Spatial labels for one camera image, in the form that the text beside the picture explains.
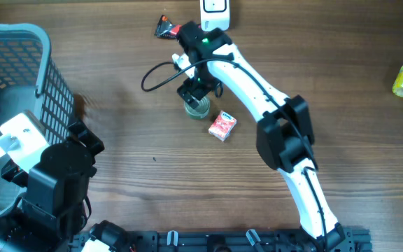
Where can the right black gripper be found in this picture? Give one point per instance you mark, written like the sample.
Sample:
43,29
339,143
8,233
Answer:
189,83

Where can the silver tin can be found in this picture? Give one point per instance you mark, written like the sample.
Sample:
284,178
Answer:
201,111

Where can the red snack packet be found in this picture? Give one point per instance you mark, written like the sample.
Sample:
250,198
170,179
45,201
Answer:
222,126

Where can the black hex wrench packet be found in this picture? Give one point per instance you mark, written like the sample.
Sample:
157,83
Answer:
166,29

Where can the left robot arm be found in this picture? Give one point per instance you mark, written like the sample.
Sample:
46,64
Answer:
55,206

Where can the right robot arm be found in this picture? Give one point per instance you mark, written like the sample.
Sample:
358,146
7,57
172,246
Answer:
284,129

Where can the white barcode scanner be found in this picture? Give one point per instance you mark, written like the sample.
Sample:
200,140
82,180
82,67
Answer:
214,14

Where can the grey plastic basket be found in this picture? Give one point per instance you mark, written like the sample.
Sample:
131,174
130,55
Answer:
30,80

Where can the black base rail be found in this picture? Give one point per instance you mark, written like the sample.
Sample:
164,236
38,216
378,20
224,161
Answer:
358,240

